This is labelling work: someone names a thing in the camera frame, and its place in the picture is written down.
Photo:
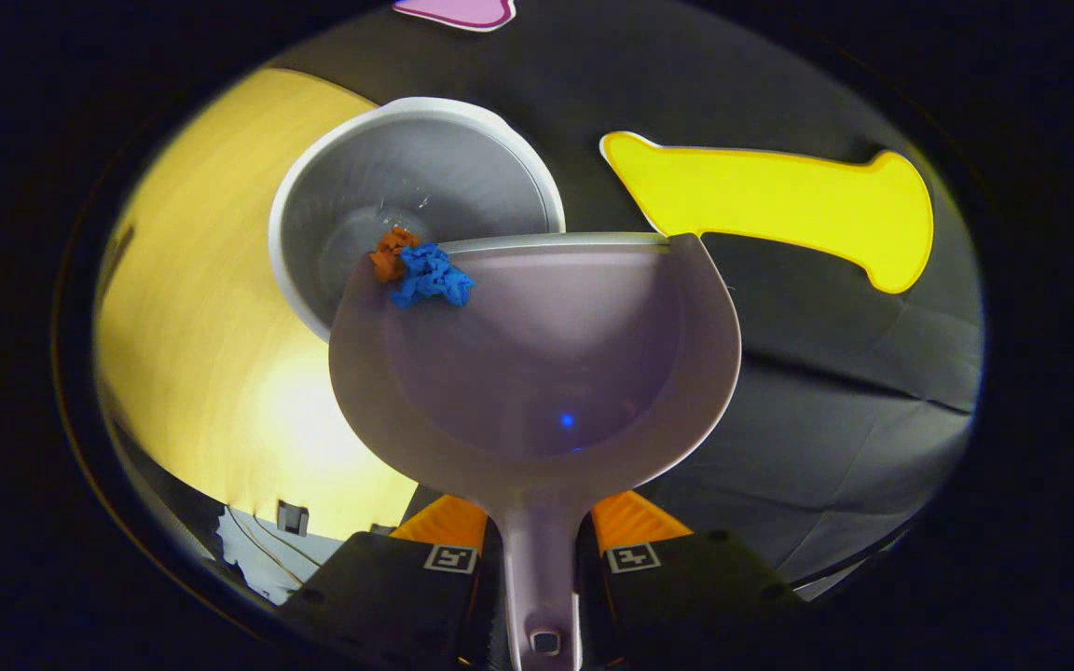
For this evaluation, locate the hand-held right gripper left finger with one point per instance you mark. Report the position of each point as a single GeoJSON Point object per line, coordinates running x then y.
{"type": "Point", "coordinates": [378, 596]}

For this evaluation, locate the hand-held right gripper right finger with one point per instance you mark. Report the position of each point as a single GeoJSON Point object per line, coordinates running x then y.
{"type": "Point", "coordinates": [695, 596]}

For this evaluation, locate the lilac plastic dustpan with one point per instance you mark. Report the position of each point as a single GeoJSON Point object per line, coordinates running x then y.
{"type": "Point", "coordinates": [546, 373]}

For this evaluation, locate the blue paper trash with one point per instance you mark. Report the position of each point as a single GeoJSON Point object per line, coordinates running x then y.
{"type": "Point", "coordinates": [430, 278]}

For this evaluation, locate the orange paper trash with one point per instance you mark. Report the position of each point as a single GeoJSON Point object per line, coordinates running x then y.
{"type": "Point", "coordinates": [390, 261]}

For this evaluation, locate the white ribbed garbage bin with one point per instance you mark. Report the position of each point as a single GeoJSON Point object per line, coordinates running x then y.
{"type": "Point", "coordinates": [406, 168]}

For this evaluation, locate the black backdrop cloth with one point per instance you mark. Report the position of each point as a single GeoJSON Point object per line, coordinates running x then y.
{"type": "Point", "coordinates": [826, 419]}

